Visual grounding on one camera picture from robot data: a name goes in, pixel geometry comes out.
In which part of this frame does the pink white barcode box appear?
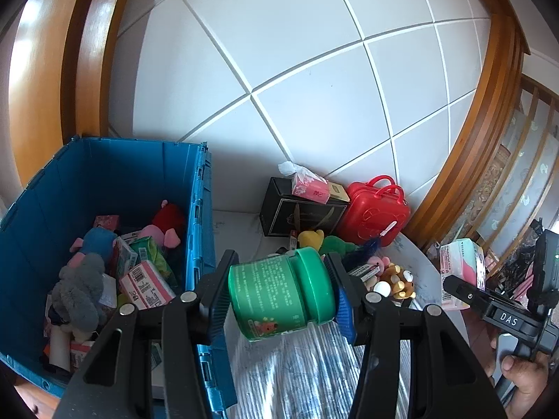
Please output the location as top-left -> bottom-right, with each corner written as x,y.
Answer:
118,259 -> 176,308

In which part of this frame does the grey plush toy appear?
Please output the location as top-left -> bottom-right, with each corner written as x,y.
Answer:
46,253 -> 118,337

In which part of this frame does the yellow plush toy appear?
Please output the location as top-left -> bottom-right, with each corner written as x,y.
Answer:
298,229 -> 326,251

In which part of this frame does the pink square box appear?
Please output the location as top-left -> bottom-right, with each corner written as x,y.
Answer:
94,215 -> 121,233

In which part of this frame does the blue feather duster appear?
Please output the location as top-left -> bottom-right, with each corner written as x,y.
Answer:
345,222 -> 398,267

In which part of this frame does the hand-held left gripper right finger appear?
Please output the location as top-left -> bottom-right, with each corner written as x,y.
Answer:
323,253 -> 509,419

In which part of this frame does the green plastic jar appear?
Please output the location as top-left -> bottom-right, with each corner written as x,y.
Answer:
228,247 -> 338,342

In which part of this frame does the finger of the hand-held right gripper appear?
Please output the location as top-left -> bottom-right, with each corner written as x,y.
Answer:
442,275 -> 496,315

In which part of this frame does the green plush toy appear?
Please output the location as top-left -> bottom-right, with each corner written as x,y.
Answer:
319,236 -> 359,258

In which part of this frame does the blue pink pig plush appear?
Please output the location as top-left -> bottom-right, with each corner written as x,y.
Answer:
65,227 -> 118,271

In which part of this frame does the medicine box with face print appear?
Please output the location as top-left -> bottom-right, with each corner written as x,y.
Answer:
109,238 -> 138,280

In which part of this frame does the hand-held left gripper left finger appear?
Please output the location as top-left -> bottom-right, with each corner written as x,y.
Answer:
52,249 -> 240,419

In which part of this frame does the long black green box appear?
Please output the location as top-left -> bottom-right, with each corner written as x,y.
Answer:
347,262 -> 380,282

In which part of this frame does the brown bear plush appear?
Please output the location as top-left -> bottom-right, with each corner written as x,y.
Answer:
382,264 -> 416,302

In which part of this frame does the patterned curtain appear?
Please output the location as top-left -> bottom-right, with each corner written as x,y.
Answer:
476,109 -> 559,254

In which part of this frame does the person's right hand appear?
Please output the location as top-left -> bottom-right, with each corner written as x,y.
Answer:
500,351 -> 554,410

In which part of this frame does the pink green tissue pack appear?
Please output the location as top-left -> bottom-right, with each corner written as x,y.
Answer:
439,238 -> 486,311

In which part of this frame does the white padded headboard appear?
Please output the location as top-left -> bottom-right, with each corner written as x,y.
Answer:
109,0 -> 494,228

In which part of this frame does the wooden headboard post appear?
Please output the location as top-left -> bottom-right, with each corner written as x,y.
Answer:
9,0 -> 145,184
404,9 -> 531,249

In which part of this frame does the red small suitcase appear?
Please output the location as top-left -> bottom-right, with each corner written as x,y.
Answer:
336,175 -> 411,247

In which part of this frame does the green packet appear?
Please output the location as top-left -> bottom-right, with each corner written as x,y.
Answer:
131,236 -> 175,286

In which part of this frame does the small gold box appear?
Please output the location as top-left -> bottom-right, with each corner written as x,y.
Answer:
327,182 -> 350,204

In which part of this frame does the blue plastic crate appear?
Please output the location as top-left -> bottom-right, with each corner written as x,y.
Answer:
0,136 -> 239,413

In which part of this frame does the small pink pig plush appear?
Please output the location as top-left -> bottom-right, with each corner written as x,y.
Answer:
367,257 -> 391,278

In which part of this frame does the pig plush in red dress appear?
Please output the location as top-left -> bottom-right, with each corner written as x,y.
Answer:
140,200 -> 186,249

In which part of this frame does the black gift bag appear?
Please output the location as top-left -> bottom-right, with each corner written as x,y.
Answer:
260,177 -> 350,238

